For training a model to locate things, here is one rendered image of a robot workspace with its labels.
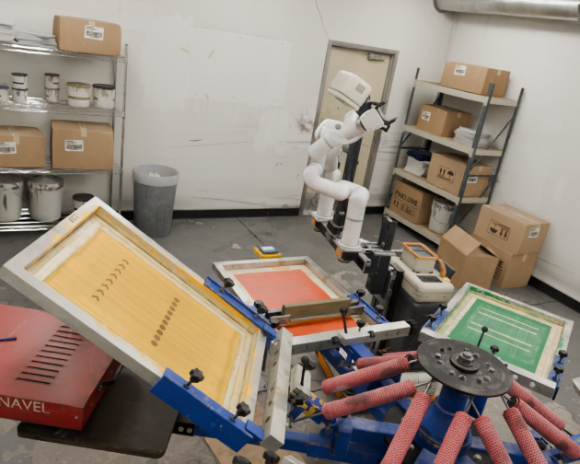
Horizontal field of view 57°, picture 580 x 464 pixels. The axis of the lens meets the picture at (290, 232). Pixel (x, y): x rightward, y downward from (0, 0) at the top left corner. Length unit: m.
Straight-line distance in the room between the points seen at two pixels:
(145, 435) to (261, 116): 4.73
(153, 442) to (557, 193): 5.11
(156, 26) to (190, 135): 1.13
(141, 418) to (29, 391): 0.36
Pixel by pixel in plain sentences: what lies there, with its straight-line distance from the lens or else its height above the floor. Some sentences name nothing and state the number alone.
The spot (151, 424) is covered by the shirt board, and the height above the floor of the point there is 0.95.
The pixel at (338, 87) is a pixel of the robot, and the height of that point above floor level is 1.95.
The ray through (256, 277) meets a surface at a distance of 2.82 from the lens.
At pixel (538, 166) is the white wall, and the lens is 6.32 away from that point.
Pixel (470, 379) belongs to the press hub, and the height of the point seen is 1.31.
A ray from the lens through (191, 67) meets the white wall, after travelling 5.76.
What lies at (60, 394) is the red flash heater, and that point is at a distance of 1.77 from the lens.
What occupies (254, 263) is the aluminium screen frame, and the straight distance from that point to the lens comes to 2.91.
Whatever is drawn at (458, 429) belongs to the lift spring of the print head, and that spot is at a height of 1.23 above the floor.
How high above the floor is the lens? 2.21
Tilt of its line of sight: 21 degrees down
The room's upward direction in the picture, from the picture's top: 10 degrees clockwise
